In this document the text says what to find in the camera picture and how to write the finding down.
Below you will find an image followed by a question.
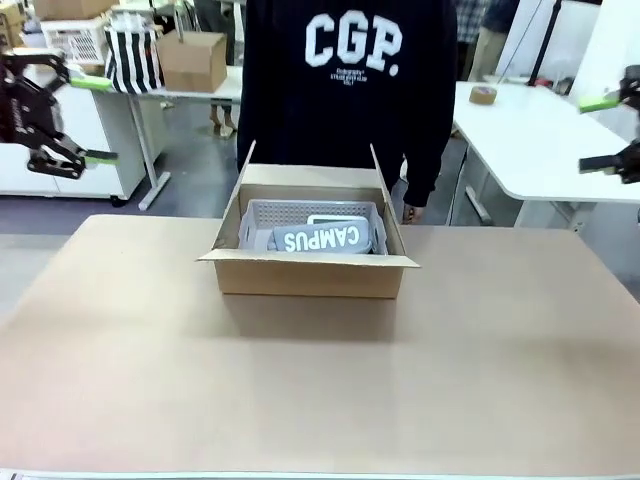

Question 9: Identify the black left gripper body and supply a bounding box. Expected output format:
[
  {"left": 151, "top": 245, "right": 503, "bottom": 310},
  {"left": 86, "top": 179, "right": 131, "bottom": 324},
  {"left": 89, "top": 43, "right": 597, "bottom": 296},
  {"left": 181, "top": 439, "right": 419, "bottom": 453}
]
[{"left": 0, "top": 52, "right": 64, "bottom": 156}]

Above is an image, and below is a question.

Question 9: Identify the grey perforated plastic basket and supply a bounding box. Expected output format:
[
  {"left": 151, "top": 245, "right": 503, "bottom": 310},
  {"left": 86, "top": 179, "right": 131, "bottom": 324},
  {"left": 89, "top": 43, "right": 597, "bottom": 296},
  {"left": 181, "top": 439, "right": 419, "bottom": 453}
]
[{"left": 237, "top": 198, "right": 389, "bottom": 256}]

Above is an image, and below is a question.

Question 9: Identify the brown cardboard shipping box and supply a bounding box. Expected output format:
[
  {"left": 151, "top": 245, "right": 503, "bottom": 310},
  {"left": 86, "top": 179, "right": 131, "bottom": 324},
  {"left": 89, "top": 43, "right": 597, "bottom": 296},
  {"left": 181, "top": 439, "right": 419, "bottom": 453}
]
[{"left": 195, "top": 140, "right": 422, "bottom": 300}]

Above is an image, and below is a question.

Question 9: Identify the cardboard box on cabinet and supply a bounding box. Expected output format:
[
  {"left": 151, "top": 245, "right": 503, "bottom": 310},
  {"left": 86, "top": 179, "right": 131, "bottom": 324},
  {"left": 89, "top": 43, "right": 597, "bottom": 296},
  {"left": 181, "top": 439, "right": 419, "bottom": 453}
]
[{"left": 32, "top": 0, "right": 120, "bottom": 22}]

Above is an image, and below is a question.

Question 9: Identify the small open cardboard box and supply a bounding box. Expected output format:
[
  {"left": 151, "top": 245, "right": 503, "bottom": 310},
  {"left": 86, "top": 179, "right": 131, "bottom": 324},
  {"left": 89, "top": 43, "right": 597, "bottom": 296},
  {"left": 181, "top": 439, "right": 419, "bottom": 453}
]
[{"left": 156, "top": 30, "right": 229, "bottom": 94}]

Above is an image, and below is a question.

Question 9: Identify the white plastic lattice basket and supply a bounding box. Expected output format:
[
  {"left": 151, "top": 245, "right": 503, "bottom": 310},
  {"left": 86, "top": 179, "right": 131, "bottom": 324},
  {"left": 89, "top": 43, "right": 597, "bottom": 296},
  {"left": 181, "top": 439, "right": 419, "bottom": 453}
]
[{"left": 39, "top": 18, "right": 109, "bottom": 65}]

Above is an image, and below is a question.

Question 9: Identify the black white striped bag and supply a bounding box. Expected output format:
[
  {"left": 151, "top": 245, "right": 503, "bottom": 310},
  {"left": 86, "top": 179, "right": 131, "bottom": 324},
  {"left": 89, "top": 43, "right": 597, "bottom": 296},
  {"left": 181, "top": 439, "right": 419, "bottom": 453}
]
[{"left": 103, "top": 23, "right": 166, "bottom": 95}]

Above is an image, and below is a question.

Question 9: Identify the white desk with metal legs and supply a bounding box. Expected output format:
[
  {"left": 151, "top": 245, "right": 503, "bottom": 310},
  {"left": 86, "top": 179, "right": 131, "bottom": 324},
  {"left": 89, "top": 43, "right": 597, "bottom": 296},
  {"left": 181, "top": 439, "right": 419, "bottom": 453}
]
[{"left": 91, "top": 67, "right": 245, "bottom": 211}]

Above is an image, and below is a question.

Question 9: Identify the white rounded table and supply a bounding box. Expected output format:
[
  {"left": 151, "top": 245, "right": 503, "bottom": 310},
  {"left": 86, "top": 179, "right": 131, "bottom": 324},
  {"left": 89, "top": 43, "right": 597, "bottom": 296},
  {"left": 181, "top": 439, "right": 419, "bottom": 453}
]
[{"left": 446, "top": 81, "right": 640, "bottom": 230}]

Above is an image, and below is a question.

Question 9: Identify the black stand pole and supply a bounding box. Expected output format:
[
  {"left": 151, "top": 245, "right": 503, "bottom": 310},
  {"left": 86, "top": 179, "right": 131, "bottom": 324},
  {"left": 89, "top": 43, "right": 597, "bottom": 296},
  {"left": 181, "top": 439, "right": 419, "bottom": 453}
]
[{"left": 527, "top": 0, "right": 565, "bottom": 87}]

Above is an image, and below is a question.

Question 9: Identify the brown packing tape roll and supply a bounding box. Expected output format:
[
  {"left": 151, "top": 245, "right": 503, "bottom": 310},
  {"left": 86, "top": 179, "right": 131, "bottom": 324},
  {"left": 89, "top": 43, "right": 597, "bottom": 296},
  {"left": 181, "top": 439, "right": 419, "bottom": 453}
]
[{"left": 468, "top": 85, "right": 499, "bottom": 107}]

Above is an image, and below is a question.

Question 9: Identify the bystander in beige trousers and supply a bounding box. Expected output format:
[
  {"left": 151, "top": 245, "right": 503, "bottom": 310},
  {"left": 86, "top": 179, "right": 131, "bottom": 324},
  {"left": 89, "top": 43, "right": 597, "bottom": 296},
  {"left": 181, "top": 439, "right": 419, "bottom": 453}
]
[{"left": 469, "top": 0, "right": 520, "bottom": 84}]

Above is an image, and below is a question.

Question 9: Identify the bystander in plaid shirt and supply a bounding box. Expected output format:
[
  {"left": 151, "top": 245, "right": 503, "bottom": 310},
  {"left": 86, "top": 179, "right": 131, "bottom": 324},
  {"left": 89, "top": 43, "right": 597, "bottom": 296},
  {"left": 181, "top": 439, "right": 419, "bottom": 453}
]
[{"left": 453, "top": 0, "right": 494, "bottom": 82}]

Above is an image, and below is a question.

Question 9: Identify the person in navy CGP sweatshirt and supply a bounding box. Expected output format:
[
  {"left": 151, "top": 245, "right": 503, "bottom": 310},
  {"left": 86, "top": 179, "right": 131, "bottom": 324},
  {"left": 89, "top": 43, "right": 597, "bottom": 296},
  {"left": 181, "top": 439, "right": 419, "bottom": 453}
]
[{"left": 235, "top": 0, "right": 459, "bottom": 224}]

